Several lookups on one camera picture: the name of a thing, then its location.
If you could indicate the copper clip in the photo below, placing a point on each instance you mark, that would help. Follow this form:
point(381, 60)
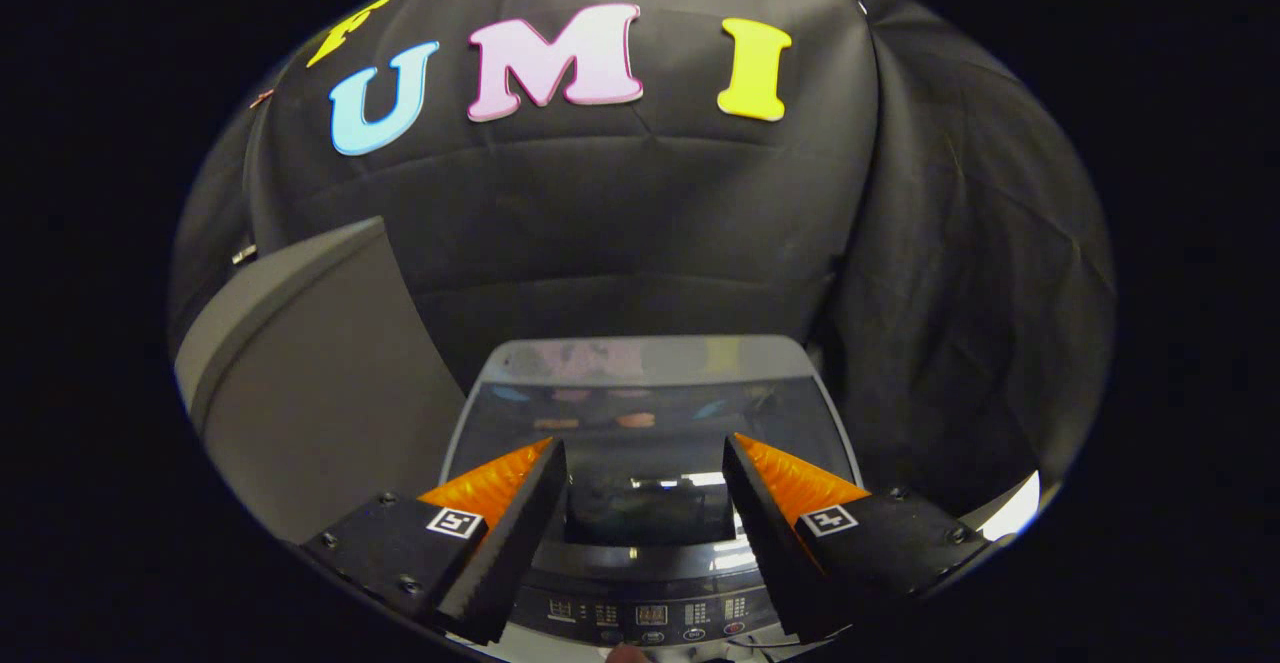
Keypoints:
point(262, 98)

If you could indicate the silver clip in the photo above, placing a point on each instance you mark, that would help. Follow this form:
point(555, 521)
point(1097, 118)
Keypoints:
point(243, 254)

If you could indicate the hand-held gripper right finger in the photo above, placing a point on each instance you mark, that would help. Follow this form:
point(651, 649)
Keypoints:
point(770, 543)

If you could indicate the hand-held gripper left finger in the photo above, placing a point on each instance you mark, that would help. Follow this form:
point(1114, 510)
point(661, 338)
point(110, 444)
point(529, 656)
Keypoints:
point(515, 553)

